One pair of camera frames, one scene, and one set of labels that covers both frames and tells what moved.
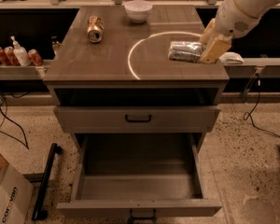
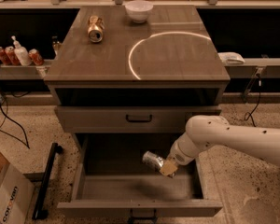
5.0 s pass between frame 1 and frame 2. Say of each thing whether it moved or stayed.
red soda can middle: stayed
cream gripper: moved
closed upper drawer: stayed
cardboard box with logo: stayed
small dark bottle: stayed
